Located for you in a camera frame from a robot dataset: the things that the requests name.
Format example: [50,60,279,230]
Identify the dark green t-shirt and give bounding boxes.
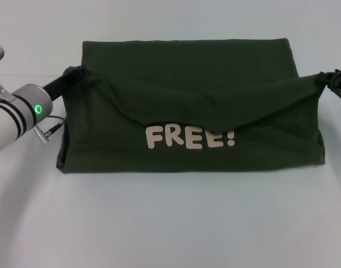
[55,37,326,177]

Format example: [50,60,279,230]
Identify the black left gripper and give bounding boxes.
[42,66,85,103]

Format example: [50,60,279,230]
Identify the thin left arm cable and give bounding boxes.
[32,115,66,138]

